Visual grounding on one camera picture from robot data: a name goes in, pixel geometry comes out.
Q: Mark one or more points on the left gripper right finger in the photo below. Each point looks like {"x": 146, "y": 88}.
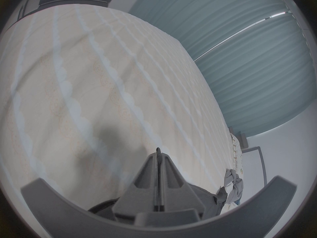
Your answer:
{"x": 178, "y": 194}

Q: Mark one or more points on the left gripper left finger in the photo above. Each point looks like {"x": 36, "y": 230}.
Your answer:
{"x": 138, "y": 194}

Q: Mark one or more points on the black T-shirt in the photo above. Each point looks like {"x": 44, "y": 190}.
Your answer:
{"x": 208, "y": 199}

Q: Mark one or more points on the bed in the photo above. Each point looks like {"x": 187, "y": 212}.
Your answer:
{"x": 99, "y": 83}

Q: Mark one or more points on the grey garment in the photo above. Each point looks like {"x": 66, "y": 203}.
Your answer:
{"x": 235, "y": 187}

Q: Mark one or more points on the dark blue garment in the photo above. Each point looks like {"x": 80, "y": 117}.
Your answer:
{"x": 238, "y": 202}

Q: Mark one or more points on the white printed pillow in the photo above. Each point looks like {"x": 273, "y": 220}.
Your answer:
{"x": 237, "y": 155}

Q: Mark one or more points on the grey bedside table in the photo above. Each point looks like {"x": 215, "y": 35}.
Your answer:
{"x": 243, "y": 139}

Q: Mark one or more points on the blue-green curtain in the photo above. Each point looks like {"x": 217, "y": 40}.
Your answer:
{"x": 260, "y": 78}
{"x": 198, "y": 16}

